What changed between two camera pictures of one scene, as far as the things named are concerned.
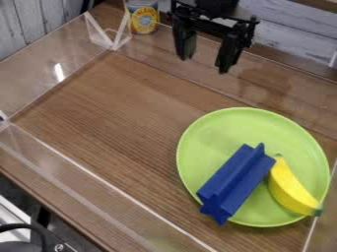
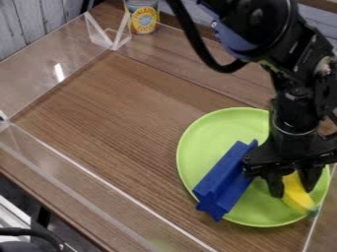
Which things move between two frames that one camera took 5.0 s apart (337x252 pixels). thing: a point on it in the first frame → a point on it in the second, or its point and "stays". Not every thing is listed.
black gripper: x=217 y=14 → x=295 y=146
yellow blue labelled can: x=144 y=16 stays
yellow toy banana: x=290 y=190 stays
